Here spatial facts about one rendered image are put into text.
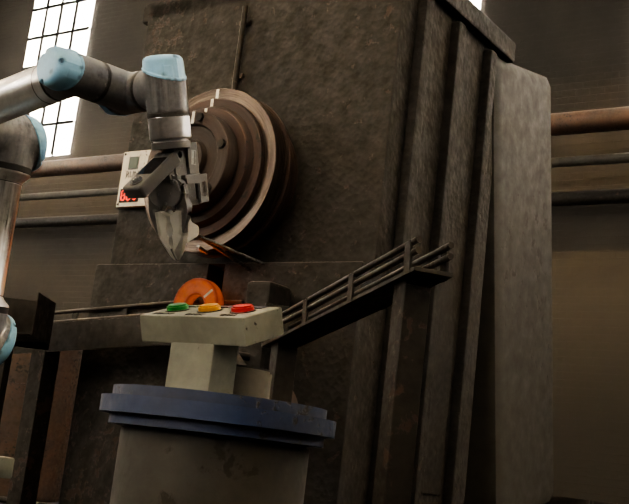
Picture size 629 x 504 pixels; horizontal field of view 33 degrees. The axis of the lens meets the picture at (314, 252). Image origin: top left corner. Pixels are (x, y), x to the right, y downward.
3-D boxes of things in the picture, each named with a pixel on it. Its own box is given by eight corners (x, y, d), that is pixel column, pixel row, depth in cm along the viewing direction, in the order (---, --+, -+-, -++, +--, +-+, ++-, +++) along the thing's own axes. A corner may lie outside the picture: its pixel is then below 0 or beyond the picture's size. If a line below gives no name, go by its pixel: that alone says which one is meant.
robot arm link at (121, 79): (81, 65, 195) (119, 57, 188) (128, 82, 203) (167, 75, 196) (76, 106, 194) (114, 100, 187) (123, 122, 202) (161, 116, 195)
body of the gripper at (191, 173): (210, 205, 194) (204, 139, 193) (180, 209, 186) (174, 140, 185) (179, 207, 198) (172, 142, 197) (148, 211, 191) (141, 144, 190)
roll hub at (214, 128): (153, 216, 294) (167, 120, 300) (231, 212, 278) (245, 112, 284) (139, 211, 290) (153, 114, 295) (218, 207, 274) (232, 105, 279)
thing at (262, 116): (147, 258, 306) (170, 104, 315) (278, 256, 279) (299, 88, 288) (132, 253, 301) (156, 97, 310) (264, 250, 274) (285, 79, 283)
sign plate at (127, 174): (120, 208, 330) (128, 153, 333) (182, 205, 315) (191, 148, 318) (114, 207, 328) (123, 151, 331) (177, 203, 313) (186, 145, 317)
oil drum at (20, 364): (10, 491, 594) (37, 334, 611) (84, 504, 561) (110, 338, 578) (-80, 486, 547) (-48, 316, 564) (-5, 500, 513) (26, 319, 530)
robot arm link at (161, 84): (161, 59, 195) (193, 53, 190) (167, 119, 196) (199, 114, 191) (128, 58, 189) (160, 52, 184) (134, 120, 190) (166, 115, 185)
